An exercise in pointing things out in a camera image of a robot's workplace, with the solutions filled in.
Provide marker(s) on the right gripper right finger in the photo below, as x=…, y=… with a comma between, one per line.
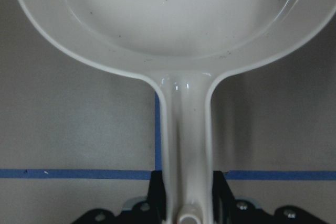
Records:
x=228, y=209

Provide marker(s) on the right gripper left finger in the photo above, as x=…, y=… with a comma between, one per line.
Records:
x=150, y=210

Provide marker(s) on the beige plastic dustpan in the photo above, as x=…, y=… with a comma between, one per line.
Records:
x=183, y=49

